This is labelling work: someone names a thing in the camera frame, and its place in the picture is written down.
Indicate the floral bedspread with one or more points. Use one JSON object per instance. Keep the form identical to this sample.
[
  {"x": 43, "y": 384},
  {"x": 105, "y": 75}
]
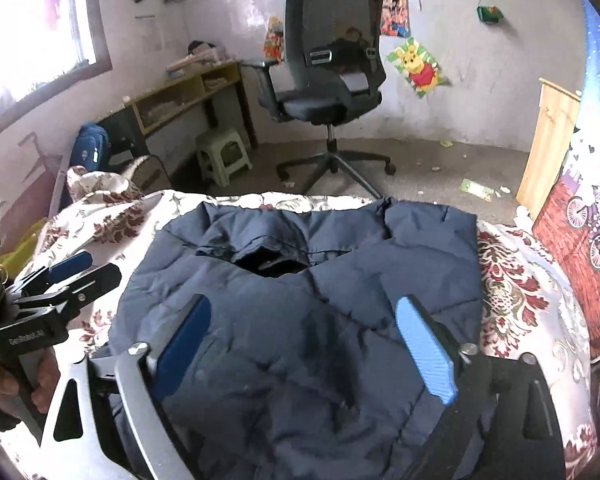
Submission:
[{"x": 510, "y": 285}]

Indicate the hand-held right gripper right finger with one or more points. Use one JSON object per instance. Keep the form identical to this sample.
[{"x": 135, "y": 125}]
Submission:
[{"x": 425, "y": 350}]

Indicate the person's left hand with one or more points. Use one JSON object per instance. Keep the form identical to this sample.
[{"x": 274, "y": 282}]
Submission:
[{"x": 46, "y": 385}]

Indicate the colourful cartoon wall sticker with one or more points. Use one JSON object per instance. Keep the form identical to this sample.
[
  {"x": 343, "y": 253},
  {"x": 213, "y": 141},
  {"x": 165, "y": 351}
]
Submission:
[{"x": 274, "y": 40}]

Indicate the yellow bear wall poster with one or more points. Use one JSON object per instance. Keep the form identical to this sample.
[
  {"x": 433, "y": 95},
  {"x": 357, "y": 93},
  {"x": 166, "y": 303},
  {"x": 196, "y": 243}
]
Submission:
[{"x": 420, "y": 67}]

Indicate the green hanging box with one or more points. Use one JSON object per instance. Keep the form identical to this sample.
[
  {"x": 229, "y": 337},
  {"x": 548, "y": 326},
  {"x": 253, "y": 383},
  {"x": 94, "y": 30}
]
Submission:
[{"x": 489, "y": 14}]

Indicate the red hanging garment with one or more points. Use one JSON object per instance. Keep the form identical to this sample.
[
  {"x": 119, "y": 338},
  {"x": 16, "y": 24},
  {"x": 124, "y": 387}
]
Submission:
[{"x": 53, "y": 5}]

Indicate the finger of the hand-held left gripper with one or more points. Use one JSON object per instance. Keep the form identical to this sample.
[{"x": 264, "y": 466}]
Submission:
[
  {"x": 90, "y": 282},
  {"x": 67, "y": 265}
]

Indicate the blue backpack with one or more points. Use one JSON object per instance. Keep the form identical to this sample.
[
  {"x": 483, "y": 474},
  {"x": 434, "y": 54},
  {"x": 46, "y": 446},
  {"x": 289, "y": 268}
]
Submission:
[{"x": 90, "y": 145}]

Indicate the black mesh office chair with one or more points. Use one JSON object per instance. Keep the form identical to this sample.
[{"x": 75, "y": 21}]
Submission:
[{"x": 330, "y": 105}]

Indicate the wooden desk with shelves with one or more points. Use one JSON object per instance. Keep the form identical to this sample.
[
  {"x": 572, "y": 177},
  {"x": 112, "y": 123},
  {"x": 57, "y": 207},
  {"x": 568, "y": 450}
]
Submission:
[{"x": 180, "y": 95}]

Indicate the pale green plastic stool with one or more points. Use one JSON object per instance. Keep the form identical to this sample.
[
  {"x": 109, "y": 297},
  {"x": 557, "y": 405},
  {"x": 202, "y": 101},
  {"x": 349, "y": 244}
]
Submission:
[{"x": 225, "y": 155}]

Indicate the yellow-green cloth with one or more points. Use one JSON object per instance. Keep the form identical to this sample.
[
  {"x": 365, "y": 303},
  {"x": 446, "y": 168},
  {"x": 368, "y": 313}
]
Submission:
[{"x": 22, "y": 250}]

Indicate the white paper on wall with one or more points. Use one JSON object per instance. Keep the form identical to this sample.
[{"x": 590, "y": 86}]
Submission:
[{"x": 147, "y": 34}]

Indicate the navy padded jacket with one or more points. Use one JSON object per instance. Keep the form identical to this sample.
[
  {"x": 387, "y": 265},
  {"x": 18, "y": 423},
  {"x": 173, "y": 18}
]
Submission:
[{"x": 300, "y": 350}]

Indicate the window with wooden frame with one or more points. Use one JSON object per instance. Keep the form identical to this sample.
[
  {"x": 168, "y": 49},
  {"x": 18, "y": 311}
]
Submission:
[{"x": 30, "y": 35}]

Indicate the blue printed curtain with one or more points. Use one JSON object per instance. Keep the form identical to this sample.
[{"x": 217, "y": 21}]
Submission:
[{"x": 595, "y": 240}]

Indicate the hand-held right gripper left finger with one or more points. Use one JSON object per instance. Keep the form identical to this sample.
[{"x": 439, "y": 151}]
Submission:
[{"x": 185, "y": 340}]

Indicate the white bed frame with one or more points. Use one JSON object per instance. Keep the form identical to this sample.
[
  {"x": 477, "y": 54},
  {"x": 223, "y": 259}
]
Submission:
[{"x": 58, "y": 185}]

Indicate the pile of papers on desk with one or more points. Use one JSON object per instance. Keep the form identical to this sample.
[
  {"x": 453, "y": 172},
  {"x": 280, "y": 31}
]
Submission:
[{"x": 200, "y": 57}]

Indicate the light wooden board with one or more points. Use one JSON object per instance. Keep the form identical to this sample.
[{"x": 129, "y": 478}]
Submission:
[{"x": 547, "y": 150}]

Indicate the green paper scrap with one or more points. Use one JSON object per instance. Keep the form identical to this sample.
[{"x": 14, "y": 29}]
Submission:
[{"x": 477, "y": 189}]

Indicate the cartoon figures wall poster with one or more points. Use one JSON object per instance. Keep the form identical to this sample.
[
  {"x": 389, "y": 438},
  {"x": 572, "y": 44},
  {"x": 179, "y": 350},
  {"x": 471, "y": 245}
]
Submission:
[{"x": 395, "y": 12}]

